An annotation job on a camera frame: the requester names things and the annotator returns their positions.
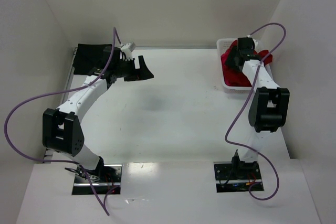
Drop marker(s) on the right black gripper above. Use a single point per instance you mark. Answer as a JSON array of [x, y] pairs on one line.
[[234, 57]]

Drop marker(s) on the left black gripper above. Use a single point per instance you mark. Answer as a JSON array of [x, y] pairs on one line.
[[132, 68]]

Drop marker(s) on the dark red t-shirt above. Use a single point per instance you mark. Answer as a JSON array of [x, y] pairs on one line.
[[236, 74]]

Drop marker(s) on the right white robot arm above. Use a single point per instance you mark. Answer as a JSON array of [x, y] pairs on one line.
[[268, 109]]

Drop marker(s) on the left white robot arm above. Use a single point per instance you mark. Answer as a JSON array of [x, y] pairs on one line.
[[62, 130]]

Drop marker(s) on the white plastic basket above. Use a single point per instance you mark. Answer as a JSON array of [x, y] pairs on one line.
[[223, 45]]

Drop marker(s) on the black folded t-shirt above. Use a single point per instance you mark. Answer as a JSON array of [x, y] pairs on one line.
[[90, 56]]

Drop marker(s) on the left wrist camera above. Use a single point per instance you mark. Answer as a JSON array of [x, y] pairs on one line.
[[128, 47]]

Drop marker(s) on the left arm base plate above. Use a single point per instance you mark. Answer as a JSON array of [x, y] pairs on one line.
[[110, 181]]

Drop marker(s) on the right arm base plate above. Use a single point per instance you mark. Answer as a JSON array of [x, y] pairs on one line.
[[239, 179]]

